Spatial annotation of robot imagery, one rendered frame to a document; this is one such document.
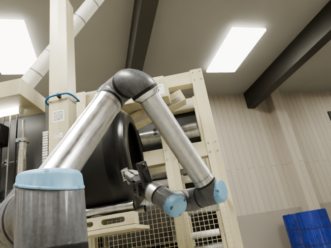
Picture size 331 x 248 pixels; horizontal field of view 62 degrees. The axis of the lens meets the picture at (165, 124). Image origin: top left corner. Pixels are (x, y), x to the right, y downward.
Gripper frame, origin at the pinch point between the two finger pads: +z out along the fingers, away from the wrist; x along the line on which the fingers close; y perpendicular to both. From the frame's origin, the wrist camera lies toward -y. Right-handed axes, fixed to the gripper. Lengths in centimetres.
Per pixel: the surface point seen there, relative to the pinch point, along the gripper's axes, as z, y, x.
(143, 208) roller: 10.0, 35.2, 15.2
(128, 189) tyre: 0.3, 11.2, 0.4
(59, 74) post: 80, -38, 4
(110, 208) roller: 3.1, 19.4, -9.4
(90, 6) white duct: 134, -84, 59
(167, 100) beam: 43, -16, 65
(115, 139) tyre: 9.0, -13.5, 0.6
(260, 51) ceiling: 182, -16, 422
